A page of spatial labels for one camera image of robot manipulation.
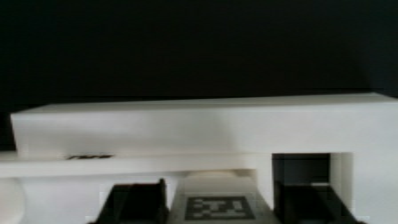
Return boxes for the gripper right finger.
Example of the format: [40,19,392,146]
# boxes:
[274,183,363,224]

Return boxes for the white table leg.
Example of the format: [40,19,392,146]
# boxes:
[168,171,280,224]

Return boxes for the white right obstacle bar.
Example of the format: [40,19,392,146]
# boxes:
[0,93,398,224]

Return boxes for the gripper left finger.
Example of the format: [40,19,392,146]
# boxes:
[95,179,169,224]

